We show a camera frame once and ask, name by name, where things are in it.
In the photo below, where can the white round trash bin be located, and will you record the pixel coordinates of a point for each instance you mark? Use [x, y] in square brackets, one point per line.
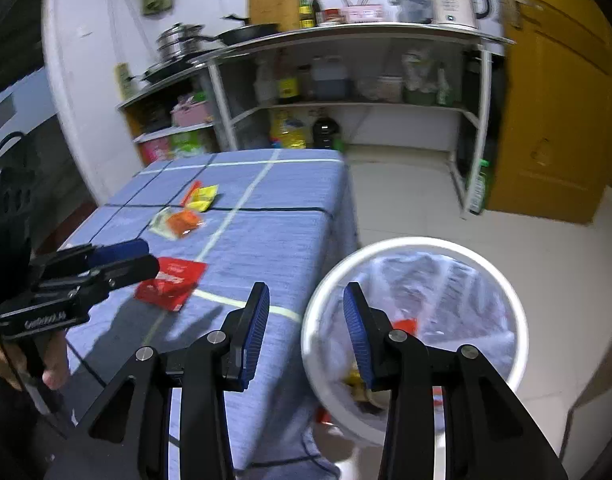
[420, 244]

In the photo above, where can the red lid jar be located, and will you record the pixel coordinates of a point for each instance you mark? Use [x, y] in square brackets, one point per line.
[332, 17]

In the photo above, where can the green bottle yellow label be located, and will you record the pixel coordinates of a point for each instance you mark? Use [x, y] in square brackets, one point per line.
[306, 12]

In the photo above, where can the green cardboard box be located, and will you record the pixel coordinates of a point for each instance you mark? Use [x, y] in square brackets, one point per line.
[193, 144]

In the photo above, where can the clear plastic bin liner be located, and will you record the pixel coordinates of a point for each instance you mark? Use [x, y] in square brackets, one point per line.
[460, 300]

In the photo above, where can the yellowed power strip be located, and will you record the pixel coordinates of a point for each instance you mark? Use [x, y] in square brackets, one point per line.
[123, 81]

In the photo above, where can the crumpled plastic bag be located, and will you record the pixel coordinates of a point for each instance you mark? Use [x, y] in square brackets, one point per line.
[425, 80]

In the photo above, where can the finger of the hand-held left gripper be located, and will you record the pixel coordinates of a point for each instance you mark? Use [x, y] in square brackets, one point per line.
[121, 252]
[136, 270]

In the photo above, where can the red wrapper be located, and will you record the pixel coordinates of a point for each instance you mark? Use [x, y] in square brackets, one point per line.
[178, 285]

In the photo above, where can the white plastic jar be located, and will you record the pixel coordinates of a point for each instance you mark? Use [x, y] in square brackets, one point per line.
[389, 89]

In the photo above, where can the steel steamer pot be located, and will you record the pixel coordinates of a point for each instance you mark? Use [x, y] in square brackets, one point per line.
[178, 42]

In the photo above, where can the pink cardboard box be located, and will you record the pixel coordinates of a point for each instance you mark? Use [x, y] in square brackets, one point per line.
[156, 152]

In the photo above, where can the black frying pan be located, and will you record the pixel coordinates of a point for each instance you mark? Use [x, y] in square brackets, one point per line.
[246, 34]

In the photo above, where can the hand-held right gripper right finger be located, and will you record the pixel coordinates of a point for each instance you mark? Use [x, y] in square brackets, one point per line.
[358, 335]

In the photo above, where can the blue checked tablecloth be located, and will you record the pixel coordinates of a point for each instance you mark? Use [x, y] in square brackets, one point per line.
[266, 240]

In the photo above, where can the pink storage basket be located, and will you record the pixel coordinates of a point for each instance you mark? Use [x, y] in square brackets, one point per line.
[191, 116]

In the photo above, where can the yellow wooden door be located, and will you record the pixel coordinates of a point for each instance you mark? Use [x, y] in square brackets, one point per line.
[550, 110]

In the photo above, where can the black induction cooker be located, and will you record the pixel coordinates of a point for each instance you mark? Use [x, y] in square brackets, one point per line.
[161, 72]

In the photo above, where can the clear container black lid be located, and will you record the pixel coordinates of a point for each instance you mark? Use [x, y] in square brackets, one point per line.
[411, 7]

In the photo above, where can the dark glass jar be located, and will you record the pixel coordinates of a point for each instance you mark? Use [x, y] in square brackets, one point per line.
[305, 85]

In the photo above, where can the pale green sachet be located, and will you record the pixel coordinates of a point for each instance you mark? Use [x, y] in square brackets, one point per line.
[160, 221]

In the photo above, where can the black round bottle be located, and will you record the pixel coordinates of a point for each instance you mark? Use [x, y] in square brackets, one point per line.
[327, 132]

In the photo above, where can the green plastic bottle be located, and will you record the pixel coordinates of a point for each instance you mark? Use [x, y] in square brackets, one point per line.
[479, 190]

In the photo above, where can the white metal shelf unit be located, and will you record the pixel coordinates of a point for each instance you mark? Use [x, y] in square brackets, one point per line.
[385, 30]

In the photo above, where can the orange sachet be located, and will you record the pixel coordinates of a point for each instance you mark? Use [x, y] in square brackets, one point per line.
[185, 220]

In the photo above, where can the dark sauce bottle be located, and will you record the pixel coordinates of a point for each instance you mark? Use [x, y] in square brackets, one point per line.
[316, 10]

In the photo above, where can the yellow oil jug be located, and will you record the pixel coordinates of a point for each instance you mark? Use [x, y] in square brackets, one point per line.
[288, 132]

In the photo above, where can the person's left forearm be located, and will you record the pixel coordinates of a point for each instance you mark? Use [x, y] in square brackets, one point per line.
[11, 435]

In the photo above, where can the yellow sachet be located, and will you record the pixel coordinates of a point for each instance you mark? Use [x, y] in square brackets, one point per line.
[205, 197]

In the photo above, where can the clear plastic bottle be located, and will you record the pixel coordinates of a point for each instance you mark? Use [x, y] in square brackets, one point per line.
[266, 85]

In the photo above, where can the person's left hand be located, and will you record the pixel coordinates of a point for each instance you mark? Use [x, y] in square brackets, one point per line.
[53, 375]

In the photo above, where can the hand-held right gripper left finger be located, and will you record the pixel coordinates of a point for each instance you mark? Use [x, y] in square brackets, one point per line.
[251, 335]

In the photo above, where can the dark bottle yellow label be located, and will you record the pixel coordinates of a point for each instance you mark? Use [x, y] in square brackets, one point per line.
[287, 87]

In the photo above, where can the large clear oil jug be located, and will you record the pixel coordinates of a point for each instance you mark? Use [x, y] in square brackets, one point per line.
[331, 82]

